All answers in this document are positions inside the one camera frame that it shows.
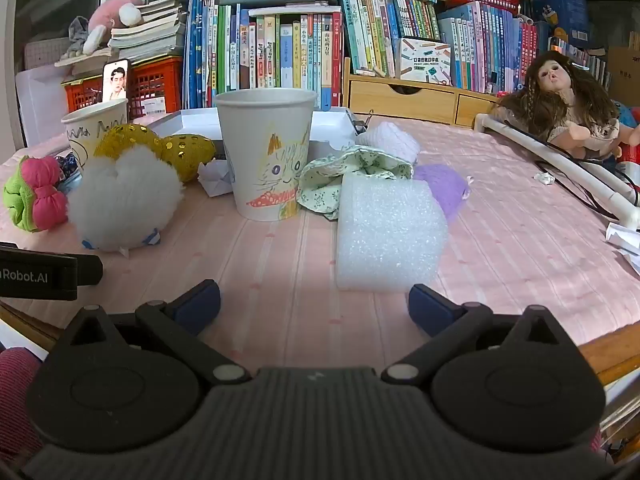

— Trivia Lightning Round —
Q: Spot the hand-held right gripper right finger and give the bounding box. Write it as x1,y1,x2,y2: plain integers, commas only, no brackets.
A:
380,284,582,386

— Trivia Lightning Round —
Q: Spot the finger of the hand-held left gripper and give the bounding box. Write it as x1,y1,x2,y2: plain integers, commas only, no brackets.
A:
0,242,104,287

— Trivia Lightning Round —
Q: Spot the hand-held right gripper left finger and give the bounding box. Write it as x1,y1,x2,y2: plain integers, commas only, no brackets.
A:
60,280,252,387

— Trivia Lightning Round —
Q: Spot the green knit sock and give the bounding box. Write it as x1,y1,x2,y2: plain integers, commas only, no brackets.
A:
3,155,69,233

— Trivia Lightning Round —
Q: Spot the dark blue floral pouch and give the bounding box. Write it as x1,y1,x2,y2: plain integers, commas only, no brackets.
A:
54,154,83,182

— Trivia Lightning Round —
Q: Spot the purple cloth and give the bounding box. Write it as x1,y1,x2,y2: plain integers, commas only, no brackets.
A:
414,164,472,221

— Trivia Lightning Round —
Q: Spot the yellow sequin plush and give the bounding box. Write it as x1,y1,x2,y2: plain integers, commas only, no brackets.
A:
94,123,217,183

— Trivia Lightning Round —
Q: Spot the grey patterned cloth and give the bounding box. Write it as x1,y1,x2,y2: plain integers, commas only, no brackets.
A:
296,145,416,220

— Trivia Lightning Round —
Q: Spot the pale pink sock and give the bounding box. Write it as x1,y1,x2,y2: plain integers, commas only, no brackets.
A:
356,121,422,165

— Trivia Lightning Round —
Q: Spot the white shallow box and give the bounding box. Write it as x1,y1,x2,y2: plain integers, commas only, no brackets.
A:
145,107,362,161

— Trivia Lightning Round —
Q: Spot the white fluffy pompom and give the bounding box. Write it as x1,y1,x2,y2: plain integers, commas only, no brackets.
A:
67,149,185,253

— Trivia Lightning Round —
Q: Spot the pink tablecloth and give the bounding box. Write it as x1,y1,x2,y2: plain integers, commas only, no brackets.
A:
0,117,640,371

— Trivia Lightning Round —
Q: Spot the white foam block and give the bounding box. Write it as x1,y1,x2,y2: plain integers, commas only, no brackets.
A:
336,172,449,293

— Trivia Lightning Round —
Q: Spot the person's pink clothing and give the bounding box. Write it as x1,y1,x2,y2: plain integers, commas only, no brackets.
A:
0,347,47,461

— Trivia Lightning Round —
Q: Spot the folded white paper boat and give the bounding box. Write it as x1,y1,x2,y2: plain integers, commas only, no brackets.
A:
197,157,236,197

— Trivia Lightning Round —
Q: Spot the zigzag drawing paper cup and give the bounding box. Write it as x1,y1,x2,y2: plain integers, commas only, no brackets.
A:
61,98,130,171

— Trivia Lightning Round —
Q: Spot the white plastic bin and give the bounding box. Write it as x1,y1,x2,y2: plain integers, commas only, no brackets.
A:
15,67,68,148

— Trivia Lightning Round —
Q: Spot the cat drawing paper cup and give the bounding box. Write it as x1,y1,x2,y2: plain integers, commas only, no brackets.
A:
214,88,318,222

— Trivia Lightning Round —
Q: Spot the smartphone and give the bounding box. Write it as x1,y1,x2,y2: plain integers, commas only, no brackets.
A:
101,59,132,103

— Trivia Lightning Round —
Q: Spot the white plastic pipe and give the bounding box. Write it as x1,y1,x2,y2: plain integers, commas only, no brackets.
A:
474,112,640,231

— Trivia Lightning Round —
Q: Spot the red plastic crate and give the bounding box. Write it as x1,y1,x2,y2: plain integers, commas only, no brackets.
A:
62,56,183,115

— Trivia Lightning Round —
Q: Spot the black binder clip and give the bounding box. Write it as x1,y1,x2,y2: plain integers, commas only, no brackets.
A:
350,109,376,136

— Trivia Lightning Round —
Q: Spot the white folded paper sheet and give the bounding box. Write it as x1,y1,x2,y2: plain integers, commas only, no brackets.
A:
605,222,640,273

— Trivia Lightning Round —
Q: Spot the wooden drawer organizer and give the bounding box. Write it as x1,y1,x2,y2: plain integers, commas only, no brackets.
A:
342,57,501,128

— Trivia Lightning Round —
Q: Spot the white grid board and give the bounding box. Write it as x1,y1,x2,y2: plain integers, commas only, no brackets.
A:
25,35,71,71

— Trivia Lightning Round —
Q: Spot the stack of flat books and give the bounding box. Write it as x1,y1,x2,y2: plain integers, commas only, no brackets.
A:
107,0,188,63

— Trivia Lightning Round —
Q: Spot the white box with colourful print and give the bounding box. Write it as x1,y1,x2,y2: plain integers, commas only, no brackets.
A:
395,36,453,85

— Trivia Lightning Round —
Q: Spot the brown haired doll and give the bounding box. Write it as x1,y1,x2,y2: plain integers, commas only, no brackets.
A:
492,50,640,161

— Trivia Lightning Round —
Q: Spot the pink plush rabbit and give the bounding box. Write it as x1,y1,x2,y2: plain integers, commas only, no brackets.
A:
82,0,146,56

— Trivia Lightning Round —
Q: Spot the row of upright books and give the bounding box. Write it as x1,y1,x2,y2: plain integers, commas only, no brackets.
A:
182,0,616,111

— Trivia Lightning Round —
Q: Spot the brown cardboard box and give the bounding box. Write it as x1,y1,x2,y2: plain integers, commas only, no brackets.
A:
607,45,640,106

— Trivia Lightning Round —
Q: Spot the blue cardboard box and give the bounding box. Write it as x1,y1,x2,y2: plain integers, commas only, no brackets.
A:
525,0,591,48

